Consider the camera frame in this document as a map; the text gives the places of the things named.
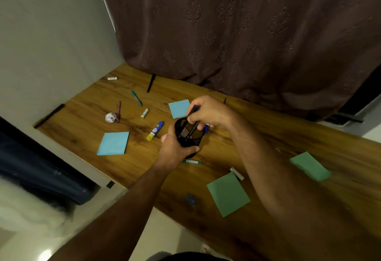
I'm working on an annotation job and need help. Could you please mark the black mesh pen holder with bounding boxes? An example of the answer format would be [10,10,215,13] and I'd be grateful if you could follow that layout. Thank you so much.
[174,117,206,159]

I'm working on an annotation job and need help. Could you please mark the person's right forearm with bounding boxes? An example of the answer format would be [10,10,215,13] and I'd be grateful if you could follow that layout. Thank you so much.
[228,112,381,261]

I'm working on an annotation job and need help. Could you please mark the person's left forearm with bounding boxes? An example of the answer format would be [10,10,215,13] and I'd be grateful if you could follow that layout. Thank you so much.
[49,163,176,261]

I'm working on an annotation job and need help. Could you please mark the small green sticky note pad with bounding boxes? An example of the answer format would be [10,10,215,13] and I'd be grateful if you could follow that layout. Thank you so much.
[289,151,332,182]

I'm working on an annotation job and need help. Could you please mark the white fluffy rug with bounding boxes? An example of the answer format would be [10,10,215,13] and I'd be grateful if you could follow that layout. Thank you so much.
[0,176,75,237]

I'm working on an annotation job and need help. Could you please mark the small blue sticky note pad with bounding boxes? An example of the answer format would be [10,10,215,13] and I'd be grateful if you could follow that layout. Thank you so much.
[168,99,191,119]

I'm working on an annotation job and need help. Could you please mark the brown patterned curtain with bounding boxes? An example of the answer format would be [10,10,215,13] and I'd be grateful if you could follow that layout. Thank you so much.
[95,0,381,121]

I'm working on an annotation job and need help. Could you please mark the blue and yellow glue stick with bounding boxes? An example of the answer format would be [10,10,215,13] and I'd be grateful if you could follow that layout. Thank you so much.
[146,121,165,142]

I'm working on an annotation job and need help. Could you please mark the person's right hand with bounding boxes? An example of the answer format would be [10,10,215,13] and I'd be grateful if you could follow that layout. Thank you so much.
[187,95,236,131]

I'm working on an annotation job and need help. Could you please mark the person's left hand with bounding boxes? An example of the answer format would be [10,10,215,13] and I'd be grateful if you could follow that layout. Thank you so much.
[153,125,200,173]

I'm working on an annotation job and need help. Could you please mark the dark blue sofa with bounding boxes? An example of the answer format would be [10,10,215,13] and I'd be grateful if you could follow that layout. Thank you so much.
[0,116,99,205]

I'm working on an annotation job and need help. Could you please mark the large green sticky note pad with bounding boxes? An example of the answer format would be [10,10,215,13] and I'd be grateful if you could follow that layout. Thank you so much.
[206,172,251,218]

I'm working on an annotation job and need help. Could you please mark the large blue sticky note pad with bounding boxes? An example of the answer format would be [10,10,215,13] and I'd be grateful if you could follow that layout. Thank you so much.
[97,132,130,156]

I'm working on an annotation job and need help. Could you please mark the person's black shorts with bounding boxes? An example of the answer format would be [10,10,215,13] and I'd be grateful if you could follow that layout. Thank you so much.
[146,251,233,261]

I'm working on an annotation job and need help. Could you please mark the teal pen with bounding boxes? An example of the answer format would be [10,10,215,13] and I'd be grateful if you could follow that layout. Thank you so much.
[131,90,143,107]

